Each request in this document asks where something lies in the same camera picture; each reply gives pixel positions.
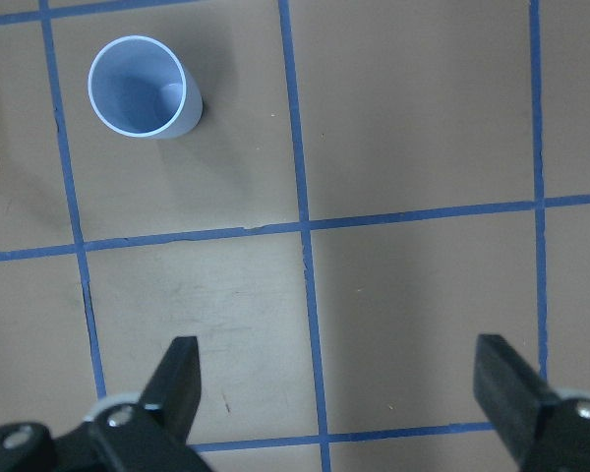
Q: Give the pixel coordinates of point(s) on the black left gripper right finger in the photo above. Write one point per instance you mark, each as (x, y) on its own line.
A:
(516, 400)

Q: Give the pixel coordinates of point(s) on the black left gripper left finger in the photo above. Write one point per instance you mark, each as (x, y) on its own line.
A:
(173, 393)

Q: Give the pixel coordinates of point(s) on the light blue plastic cup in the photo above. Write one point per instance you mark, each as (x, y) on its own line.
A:
(139, 88)

